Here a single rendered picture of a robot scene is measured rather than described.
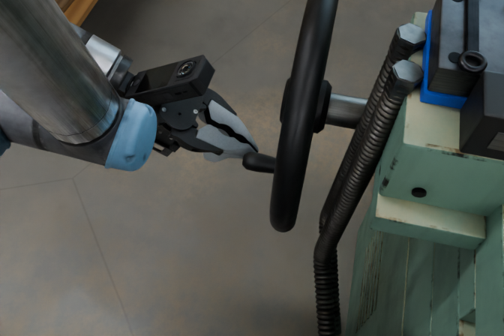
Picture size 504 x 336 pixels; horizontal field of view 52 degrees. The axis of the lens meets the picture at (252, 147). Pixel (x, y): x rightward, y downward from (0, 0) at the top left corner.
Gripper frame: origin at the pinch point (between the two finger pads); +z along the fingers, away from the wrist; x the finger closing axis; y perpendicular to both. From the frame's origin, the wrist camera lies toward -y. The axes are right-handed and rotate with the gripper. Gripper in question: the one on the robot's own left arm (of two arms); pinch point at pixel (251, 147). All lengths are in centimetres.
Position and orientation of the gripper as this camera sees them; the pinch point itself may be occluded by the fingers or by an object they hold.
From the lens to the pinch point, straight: 69.5
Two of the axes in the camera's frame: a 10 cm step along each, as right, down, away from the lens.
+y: -4.7, 3.6, 8.1
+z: 8.4, 4.7, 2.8
